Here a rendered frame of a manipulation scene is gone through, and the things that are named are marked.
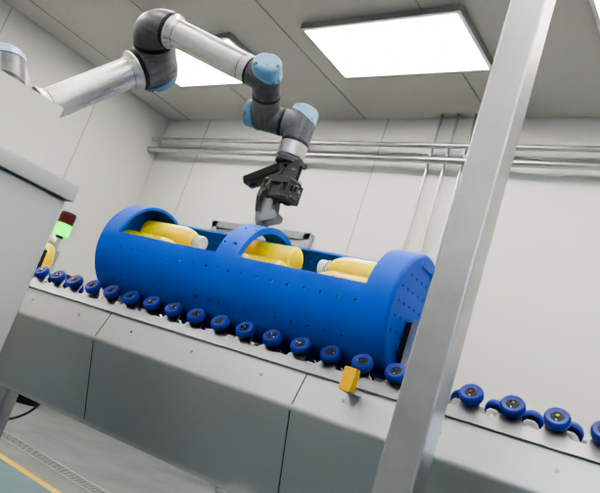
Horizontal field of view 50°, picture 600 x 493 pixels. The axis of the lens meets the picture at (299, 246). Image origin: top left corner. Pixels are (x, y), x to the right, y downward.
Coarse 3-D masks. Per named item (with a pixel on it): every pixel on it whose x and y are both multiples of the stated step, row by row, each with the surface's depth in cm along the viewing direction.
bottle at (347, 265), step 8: (328, 264) 151; (336, 264) 148; (344, 264) 147; (352, 264) 146; (360, 264) 145; (368, 264) 145; (344, 272) 146; (352, 272) 145; (360, 272) 144; (368, 272) 143
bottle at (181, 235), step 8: (144, 224) 182; (152, 224) 181; (160, 224) 180; (168, 224) 179; (144, 232) 181; (152, 232) 180; (160, 232) 178; (168, 232) 176; (176, 232) 175; (184, 232) 175; (192, 232) 175; (176, 240) 174; (184, 240) 174; (192, 240) 173
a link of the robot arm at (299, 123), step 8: (296, 104) 171; (304, 104) 170; (288, 112) 170; (296, 112) 170; (304, 112) 169; (312, 112) 170; (288, 120) 169; (296, 120) 169; (304, 120) 169; (312, 120) 170; (280, 128) 170; (288, 128) 169; (296, 128) 168; (304, 128) 169; (312, 128) 171; (288, 136) 168; (296, 136) 168; (304, 136) 169; (304, 144) 169
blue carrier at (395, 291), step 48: (144, 240) 165; (240, 240) 152; (288, 240) 166; (144, 288) 164; (192, 288) 154; (240, 288) 146; (288, 288) 139; (336, 288) 134; (384, 288) 129; (288, 336) 142; (336, 336) 133; (384, 336) 127
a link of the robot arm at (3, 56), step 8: (0, 48) 153; (8, 48) 155; (16, 48) 157; (0, 56) 152; (8, 56) 153; (16, 56) 155; (24, 56) 160; (0, 64) 150; (8, 64) 151; (16, 64) 153; (24, 64) 158; (16, 72) 151; (24, 72) 156; (24, 80) 154
